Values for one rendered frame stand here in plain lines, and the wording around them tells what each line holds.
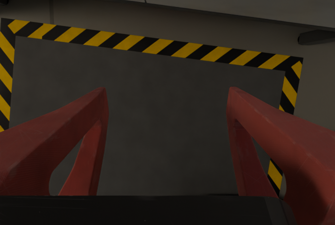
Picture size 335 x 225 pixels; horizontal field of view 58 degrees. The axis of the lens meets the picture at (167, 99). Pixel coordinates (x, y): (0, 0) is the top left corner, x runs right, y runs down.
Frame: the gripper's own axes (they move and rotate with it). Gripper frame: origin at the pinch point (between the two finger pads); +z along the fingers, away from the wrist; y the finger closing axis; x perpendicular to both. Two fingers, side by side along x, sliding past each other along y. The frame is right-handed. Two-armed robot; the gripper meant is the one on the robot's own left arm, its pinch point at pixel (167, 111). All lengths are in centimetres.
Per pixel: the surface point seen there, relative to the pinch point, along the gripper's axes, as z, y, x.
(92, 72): 91, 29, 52
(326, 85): 88, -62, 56
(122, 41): 97, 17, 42
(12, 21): 100, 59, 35
